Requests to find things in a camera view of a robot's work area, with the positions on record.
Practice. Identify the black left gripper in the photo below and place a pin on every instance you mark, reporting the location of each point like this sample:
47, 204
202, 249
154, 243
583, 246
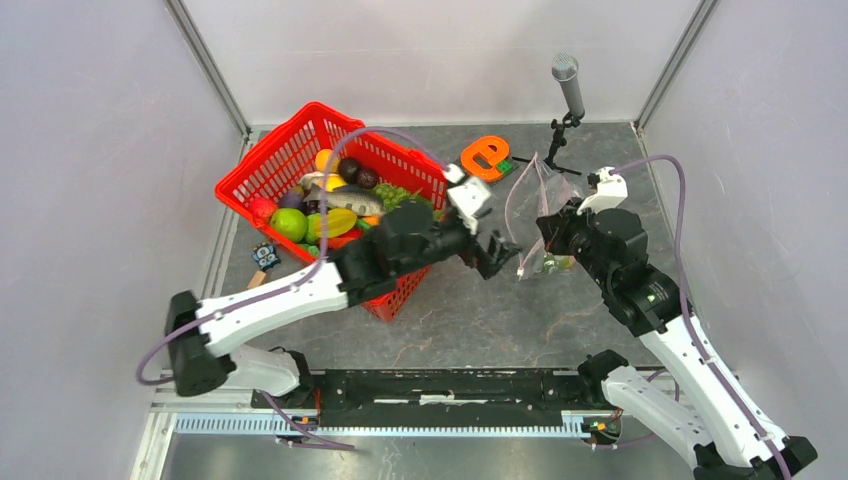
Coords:
487, 261

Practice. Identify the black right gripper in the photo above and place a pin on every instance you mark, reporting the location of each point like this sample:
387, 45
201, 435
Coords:
555, 227

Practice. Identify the yellow green toy mango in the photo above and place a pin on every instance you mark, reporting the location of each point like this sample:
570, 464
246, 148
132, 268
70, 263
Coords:
555, 264

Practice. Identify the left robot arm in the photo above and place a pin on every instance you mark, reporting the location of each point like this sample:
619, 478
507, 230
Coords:
207, 339

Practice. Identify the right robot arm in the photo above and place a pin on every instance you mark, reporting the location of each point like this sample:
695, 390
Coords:
723, 434

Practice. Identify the orange letter e block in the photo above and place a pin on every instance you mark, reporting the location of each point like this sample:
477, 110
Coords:
487, 158

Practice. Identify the green toy grape bunch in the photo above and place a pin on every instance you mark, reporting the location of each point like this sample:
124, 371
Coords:
391, 195

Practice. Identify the black microphone tripod stand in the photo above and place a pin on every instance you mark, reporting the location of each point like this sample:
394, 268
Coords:
559, 141

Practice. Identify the grey toy fish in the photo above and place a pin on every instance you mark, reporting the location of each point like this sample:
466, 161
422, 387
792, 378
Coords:
360, 201

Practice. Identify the dark red passion fruit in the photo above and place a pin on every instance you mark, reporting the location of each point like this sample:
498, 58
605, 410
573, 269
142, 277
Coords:
367, 178

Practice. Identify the yellow toy starfruit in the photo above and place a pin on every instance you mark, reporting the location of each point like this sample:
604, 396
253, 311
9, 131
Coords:
338, 222

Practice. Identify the dark avocado toy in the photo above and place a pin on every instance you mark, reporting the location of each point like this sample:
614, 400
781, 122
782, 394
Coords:
348, 169

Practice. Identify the grey microphone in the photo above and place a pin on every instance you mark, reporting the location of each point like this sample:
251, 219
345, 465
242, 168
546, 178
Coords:
564, 69

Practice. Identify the yellow toy lemon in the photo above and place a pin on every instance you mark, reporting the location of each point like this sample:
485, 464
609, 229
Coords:
331, 182

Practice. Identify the orange yellow round fruit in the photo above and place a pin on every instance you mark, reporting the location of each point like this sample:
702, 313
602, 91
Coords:
326, 161

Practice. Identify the white toy garlic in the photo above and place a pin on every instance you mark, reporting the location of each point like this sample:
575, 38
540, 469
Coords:
314, 181

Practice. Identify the green toy apple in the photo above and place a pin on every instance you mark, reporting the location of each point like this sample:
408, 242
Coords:
290, 223

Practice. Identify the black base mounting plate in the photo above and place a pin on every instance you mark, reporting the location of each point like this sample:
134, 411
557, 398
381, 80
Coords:
469, 397

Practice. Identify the red plastic shopping basket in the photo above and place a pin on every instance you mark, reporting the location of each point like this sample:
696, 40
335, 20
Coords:
272, 169

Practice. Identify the small cartoon owl paddle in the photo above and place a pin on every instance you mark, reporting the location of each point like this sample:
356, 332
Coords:
266, 258

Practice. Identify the red strawberry toy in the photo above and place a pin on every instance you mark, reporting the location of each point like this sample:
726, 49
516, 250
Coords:
261, 210

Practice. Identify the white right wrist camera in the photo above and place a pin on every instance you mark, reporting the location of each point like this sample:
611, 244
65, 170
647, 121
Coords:
610, 190

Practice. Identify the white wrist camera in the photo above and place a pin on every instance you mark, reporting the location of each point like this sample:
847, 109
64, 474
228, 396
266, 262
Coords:
470, 195
610, 190

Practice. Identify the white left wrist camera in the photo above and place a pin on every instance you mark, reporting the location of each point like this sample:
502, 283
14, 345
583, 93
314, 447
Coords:
470, 195

